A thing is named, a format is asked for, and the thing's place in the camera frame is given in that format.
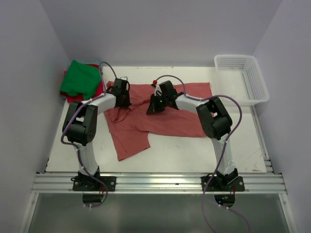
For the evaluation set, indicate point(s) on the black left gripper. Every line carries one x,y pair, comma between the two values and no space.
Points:
127,103

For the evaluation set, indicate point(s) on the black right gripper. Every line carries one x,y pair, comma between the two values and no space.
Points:
153,108

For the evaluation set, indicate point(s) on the salmon pink t shirt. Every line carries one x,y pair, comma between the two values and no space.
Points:
129,127

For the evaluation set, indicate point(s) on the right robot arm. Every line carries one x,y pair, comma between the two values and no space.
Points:
216,124

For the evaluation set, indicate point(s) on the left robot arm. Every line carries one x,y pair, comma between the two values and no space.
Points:
79,130

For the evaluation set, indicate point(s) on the green folded t shirt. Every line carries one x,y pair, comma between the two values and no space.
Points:
81,78

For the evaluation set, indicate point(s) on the red folded t shirt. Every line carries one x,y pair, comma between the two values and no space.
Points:
98,89

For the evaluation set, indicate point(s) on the white plastic basket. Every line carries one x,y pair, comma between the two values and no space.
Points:
240,77

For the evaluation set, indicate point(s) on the aluminium mounting rail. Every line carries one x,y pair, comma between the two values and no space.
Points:
163,183

